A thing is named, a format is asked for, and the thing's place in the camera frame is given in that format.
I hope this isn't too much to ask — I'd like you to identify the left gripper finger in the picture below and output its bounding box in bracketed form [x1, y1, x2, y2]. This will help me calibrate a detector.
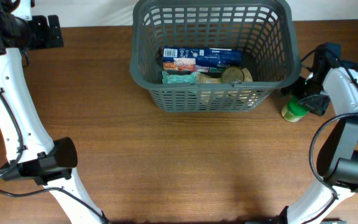
[48, 15, 63, 48]
[29, 16, 50, 50]

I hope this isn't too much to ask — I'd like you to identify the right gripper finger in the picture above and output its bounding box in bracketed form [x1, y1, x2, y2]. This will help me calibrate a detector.
[297, 94, 331, 116]
[280, 77, 306, 97]

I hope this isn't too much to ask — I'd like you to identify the green lid jar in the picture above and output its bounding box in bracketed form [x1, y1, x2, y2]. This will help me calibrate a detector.
[282, 96, 309, 123]

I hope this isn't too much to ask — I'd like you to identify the silver tin can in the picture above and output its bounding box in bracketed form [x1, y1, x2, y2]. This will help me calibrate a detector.
[221, 67, 245, 83]

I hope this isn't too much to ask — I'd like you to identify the tan paper pouch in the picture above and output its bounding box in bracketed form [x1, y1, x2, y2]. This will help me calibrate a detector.
[196, 68, 253, 84]

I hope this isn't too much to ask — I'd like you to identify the teal snack packet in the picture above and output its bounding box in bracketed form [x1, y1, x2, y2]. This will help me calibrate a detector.
[162, 72, 197, 84]

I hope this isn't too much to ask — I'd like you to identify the blue cardboard box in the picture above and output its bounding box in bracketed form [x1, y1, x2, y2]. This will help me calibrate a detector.
[162, 47, 242, 73]

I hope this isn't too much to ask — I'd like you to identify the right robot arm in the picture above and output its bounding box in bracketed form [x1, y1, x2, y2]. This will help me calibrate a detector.
[275, 42, 358, 223]

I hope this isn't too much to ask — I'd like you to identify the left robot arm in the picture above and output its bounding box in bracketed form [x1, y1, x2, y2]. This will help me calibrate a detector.
[0, 0, 108, 223]

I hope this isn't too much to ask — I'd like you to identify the grey plastic basket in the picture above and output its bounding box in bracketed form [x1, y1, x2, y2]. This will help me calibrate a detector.
[130, 0, 300, 112]

